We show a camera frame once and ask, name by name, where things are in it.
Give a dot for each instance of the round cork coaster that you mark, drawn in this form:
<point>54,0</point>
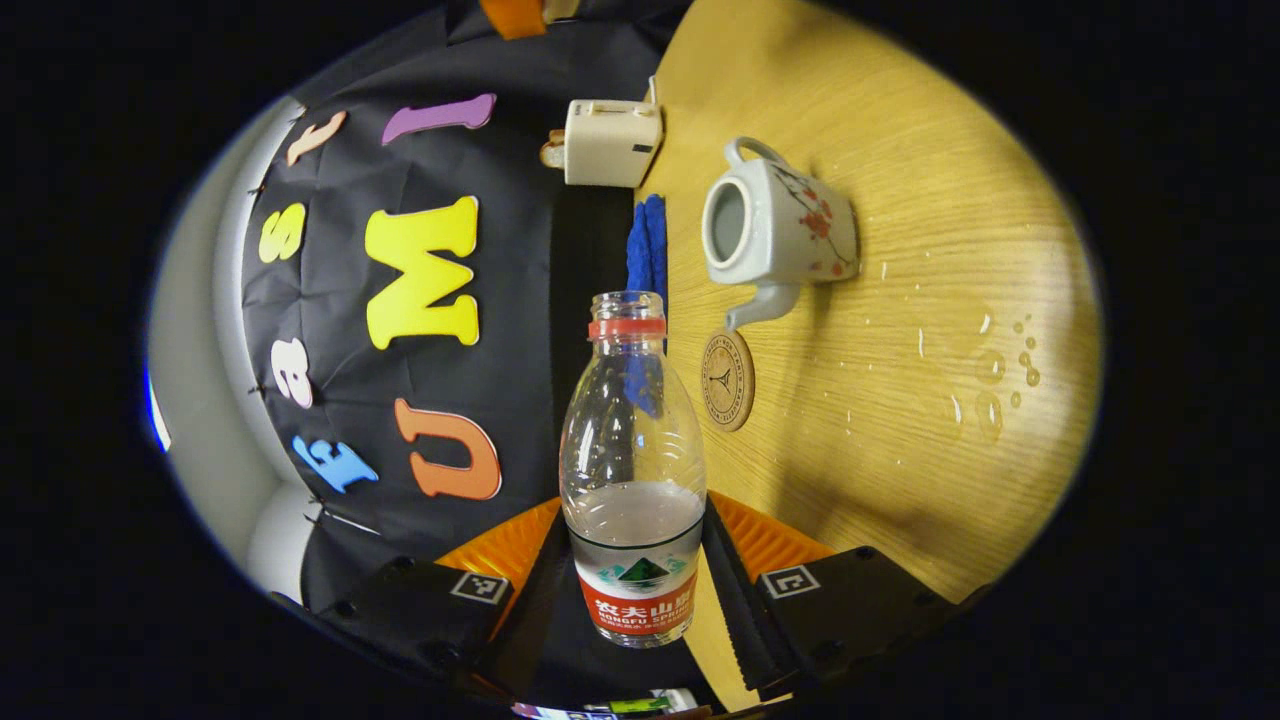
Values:
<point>727,380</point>

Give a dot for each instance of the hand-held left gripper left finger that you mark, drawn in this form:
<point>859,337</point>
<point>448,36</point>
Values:
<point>415,605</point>

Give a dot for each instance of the blue folded towel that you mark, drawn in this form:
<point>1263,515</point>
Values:
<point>648,250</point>

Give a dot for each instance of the black backdrop cloth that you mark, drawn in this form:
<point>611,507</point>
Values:
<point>520,280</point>

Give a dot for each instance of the bread slice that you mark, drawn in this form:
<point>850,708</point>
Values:
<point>552,150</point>

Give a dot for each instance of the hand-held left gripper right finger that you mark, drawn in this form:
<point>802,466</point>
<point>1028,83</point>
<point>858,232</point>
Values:
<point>850,600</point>

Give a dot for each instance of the white floral teacup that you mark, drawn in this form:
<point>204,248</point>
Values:
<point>790,225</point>

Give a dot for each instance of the clear plastic water bottle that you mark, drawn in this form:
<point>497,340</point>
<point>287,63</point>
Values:
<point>632,500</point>

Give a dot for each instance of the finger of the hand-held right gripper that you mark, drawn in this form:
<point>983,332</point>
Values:
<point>512,15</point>

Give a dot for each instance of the white toaster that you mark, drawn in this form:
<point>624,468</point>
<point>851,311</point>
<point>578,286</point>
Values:
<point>612,142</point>

